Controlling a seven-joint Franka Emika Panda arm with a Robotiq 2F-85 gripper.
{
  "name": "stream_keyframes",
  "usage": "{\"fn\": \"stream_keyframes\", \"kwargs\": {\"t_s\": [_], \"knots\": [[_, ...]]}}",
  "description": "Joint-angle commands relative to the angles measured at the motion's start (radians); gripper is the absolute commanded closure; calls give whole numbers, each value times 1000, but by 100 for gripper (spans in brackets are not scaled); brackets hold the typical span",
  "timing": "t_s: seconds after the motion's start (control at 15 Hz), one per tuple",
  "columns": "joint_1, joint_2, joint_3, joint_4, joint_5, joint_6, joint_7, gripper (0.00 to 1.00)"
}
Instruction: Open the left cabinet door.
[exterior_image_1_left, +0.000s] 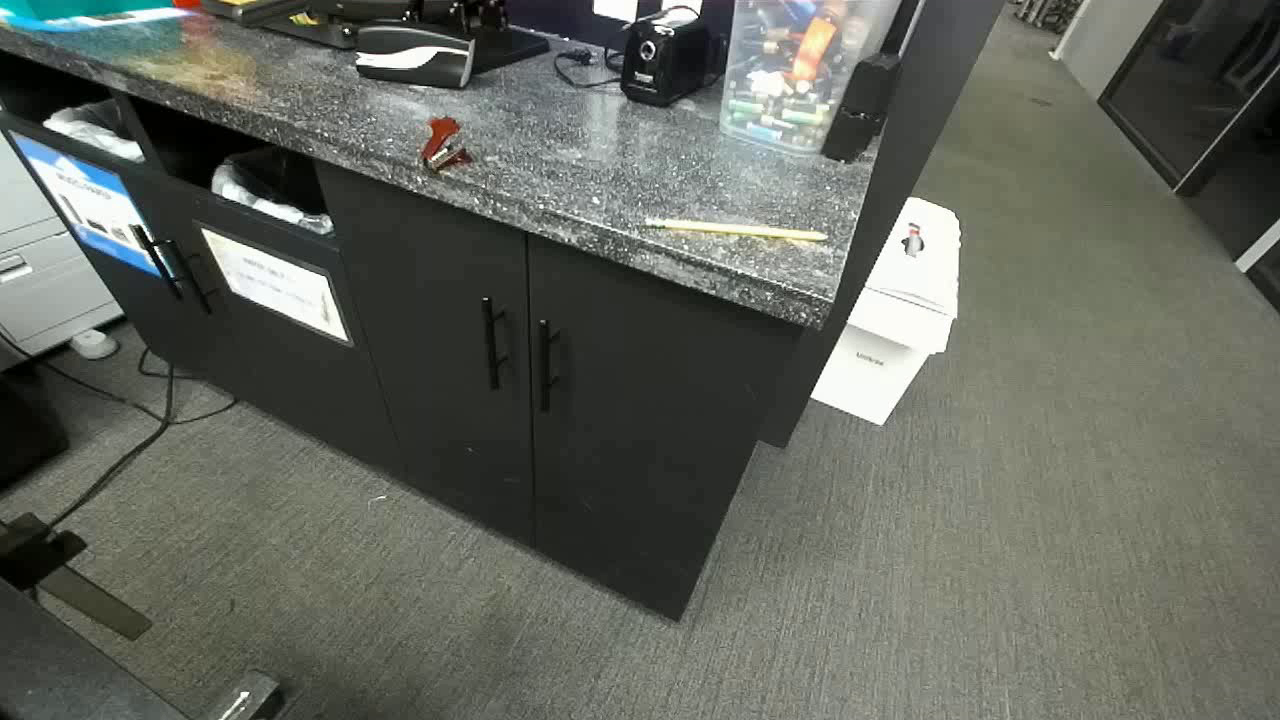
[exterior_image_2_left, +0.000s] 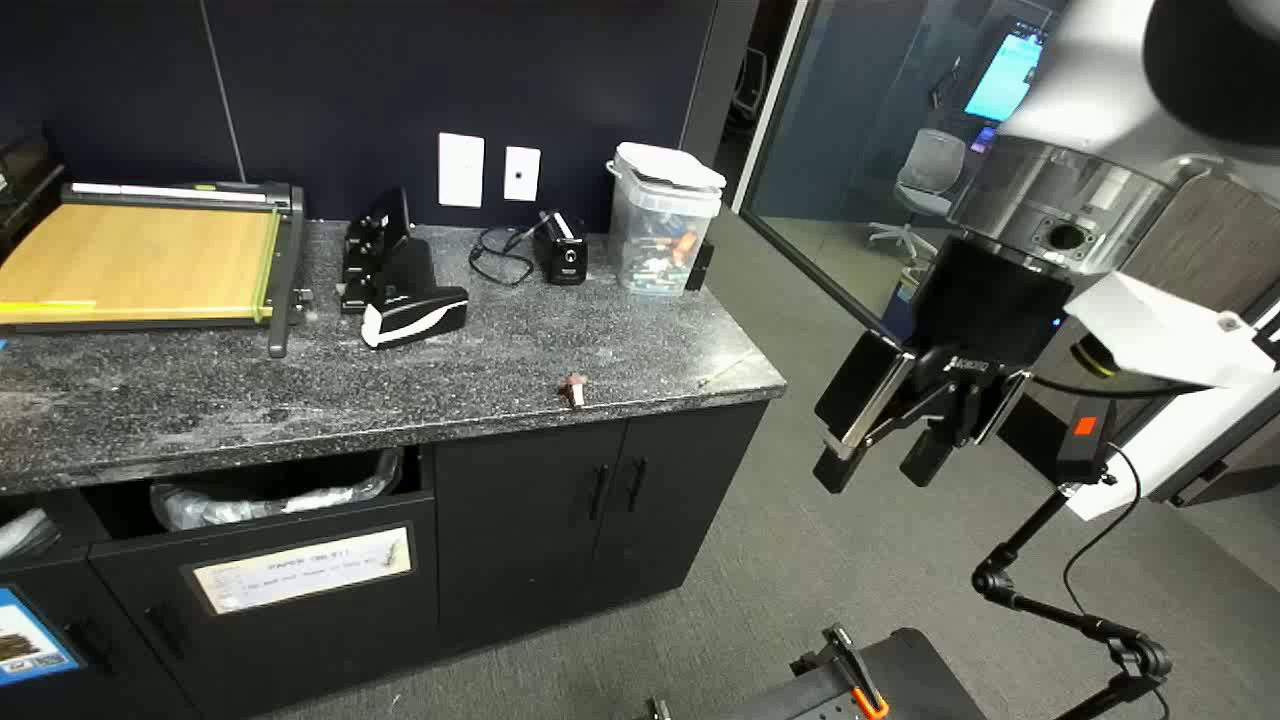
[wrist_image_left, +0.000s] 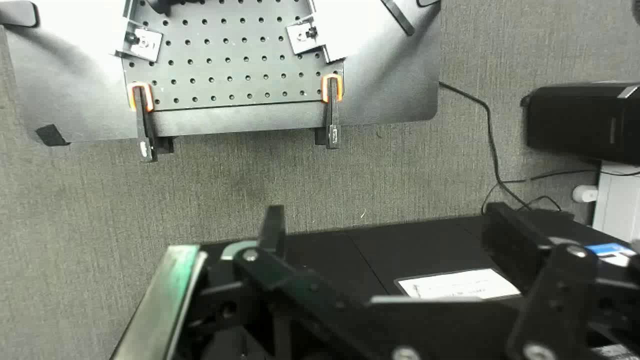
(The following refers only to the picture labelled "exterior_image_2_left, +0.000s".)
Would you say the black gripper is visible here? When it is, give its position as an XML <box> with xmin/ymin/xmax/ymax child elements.
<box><xmin>814</xmin><ymin>237</ymin><xmax>1079</xmax><ymax>496</ymax></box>

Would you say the black right cabinet door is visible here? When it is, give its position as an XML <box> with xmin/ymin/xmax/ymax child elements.
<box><xmin>606</xmin><ymin>397</ymin><xmax>778</xmax><ymax>613</ymax></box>

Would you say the black cabinet door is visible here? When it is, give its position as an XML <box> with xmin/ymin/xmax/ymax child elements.
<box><xmin>432</xmin><ymin>419</ymin><xmax>634</xmax><ymax>653</ymax></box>
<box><xmin>606</xmin><ymin>397</ymin><xmax>778</xmax><ymax>613</ymax></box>

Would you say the black left cabinet door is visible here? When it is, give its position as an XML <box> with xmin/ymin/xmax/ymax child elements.
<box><xmin>432</xmin><ymin>419</ymin><xmax>634</xmax><ymax>653</ymax></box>

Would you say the black base cabinet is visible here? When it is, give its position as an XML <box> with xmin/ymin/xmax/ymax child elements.
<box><xmin>0</xmin><ymin>391</ymin><xmax>778</xmax><ymax>720</ymax></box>

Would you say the grey office chair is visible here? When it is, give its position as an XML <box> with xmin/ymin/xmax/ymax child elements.
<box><xmin>870</xmin><ymin>123</ymin><xmax>973</xmax><ymax>268</ymax></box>

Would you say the black cart with orange clamp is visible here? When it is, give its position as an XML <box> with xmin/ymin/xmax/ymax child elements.
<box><xmin>746</xmin><ymin>620</ymin><xmax>991</xmax><ymax>720</ymax></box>

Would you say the glowing blue screen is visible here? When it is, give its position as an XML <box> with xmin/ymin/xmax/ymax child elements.
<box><xmin>965</xmin><ymin>28</ymin><xmax>1051</xmax><ymax>129</ymax></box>

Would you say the black pencil sharpener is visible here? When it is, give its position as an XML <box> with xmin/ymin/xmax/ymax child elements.
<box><xmin>533</xmin><ymin>207</ymin><xmax>597</xmax><ymax>289</ymax></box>

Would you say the black blurred round object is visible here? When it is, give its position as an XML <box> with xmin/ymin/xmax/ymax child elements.
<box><xmin>1140</xmin><ymin>0</ymin><xmax>1280</xmax><ymax>151</ymax></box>

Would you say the black and white stapler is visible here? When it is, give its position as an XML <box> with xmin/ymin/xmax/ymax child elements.
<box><xmin>357</xmin><ymin>284</ymin><xmax>477</xmax><ymax>356</ymax></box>

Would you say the black trash drawer with label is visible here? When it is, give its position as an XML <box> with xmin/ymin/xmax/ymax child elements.
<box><xmin>85</xmin><ymin>446</ymin><xmax>444</xmax><ymax>720</ymax></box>

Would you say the wooden paper cutter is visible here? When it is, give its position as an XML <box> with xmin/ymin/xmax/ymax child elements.
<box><xmin>0</xmin><ymin>178</ymin><xmax>312</xmax><ymax>360</ymax></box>

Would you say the black drawer with blue label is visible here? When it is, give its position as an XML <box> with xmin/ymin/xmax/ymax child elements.
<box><xmin>0</xmin><ymin>494</ymin><xmax>192</xmax><ymax>720</ymax></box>

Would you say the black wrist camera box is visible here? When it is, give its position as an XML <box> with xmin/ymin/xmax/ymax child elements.
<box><xmin>995</xmin><ymin>386</ymin><xmax>1128</xmax><ymax>489</ymax></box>

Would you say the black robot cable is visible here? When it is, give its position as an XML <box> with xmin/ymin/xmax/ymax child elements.
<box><xmin>1032</xmin><ymin>373</ymin><xmax>1213</xmax><ymax>618</ymax></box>

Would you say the glass door with dark frame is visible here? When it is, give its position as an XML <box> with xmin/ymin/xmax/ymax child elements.
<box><xmin>738</xmin><ymin>0</ymin><xmax>1073</xmax><ymax>332</ymax></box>

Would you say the black right door handle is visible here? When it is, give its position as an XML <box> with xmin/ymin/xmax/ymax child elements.
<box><xmin>621</xmin><ymin>455</ymin><xmax>653</xmax><ymax>521</ymax></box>

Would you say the black sharpener power cord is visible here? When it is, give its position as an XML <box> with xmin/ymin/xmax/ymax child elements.
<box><xmin>466</xmin><ymin>215</ymin><xmax>544</xmax><ymax>294</ymax></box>

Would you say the white wall outlet plate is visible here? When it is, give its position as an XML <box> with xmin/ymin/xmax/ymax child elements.
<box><xmin>500</xmin><ymin>142</ymin><xmax>544</xmax><ymax>207</ymax></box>

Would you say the white wall switch plate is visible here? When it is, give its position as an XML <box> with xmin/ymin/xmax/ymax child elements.
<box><xmin>436</xmin><ymin>129</ymin><xmax>490</xmax><ymax>214</ymax></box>

